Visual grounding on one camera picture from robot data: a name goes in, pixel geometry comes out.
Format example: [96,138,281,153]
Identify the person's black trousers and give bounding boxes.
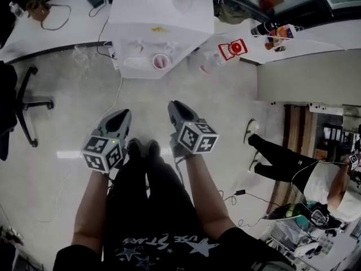
[104,150,205,241]

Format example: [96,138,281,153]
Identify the clear crumpled plastic bag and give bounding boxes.
[121,37,188,60]

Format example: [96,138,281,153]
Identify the person's shoe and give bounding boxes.
[126,138,146,159]
[146,139,162,158]

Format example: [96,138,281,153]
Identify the clear bag with bottle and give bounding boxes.
[193,49,227,75]

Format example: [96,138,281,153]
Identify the white corner desk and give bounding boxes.
[213,18,361,65]

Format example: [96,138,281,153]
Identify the olive green backpack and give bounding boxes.
[217,0,255,25]

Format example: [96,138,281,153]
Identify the white power strip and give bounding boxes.
[103,40,121,71]

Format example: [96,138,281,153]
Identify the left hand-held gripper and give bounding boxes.
[81,108,133,174]

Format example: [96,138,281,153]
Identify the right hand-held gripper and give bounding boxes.
[168,100,220,159]

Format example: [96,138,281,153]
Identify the black floor adapter with cable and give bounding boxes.
[218,189,284,229]

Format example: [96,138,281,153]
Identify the white square table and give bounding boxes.
[108,0,215,80]

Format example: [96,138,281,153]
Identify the person's black star-print shirt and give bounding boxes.
[52,226,296,271]

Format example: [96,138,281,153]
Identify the colourful snack bag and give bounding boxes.
[266,24,297,43]

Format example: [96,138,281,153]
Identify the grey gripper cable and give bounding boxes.
[174,155,186,187]

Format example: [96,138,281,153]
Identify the black office chair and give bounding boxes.
[0,60,55,162]

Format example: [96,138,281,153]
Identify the person's left shoe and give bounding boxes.
[126,138,146,159]

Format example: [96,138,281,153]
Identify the wooden door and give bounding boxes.
[283,104,314,158]

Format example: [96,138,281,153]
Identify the person's left forearm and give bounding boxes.
[71,170,113,255]

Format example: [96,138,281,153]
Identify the brown shoulder bag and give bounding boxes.
[26,0,72,32]

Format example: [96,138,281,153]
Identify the cluttered wire rack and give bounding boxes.
[263,202,361,271]

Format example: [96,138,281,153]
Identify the black drink bottle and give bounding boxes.
[250,21,280,37]

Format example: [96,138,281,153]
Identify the person's right forearm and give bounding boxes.
[184,152,238,240]

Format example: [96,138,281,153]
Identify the long white desk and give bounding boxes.
[0,0,114,65]

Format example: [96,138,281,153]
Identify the clear water bottle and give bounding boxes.
[8,1,25,18]

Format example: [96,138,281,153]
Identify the red and white packet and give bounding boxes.
[218,38,249,62]

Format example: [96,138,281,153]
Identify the person's right shoe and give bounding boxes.
[146,139,162,158]

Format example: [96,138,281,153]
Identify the pink cup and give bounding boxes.
[152,53,171,70]

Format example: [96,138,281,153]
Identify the black cable on desk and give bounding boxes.
[96,16,118,60]

